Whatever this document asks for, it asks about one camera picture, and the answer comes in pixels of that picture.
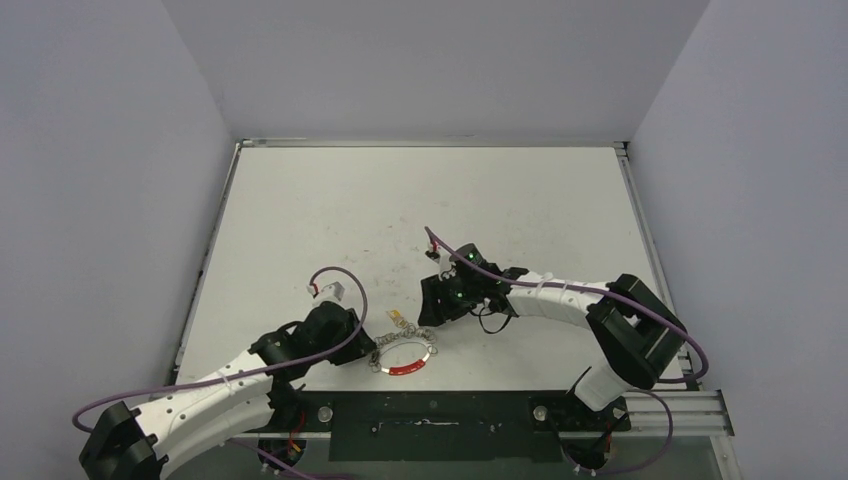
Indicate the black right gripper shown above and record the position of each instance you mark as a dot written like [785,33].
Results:
[436,302]

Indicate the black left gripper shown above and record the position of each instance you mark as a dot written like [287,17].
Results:
[357,347]

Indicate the large keyring with red grip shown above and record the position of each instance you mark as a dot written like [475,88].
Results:
[404,351]

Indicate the yellow tagged key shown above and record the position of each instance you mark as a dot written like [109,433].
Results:
[397,319]

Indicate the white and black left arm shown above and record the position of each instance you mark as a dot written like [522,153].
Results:
[249,392]

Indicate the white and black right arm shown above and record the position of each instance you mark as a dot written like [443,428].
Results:
[637,333]

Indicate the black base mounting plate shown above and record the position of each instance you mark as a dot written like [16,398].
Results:
[447,425]

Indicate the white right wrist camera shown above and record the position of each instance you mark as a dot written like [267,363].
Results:
[446,266]

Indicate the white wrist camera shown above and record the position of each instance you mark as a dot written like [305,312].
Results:
[334,291]
[446,266]

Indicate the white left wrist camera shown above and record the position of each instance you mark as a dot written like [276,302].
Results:
[334,291]

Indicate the aluminium front rail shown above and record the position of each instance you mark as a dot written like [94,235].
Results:
[685,413]

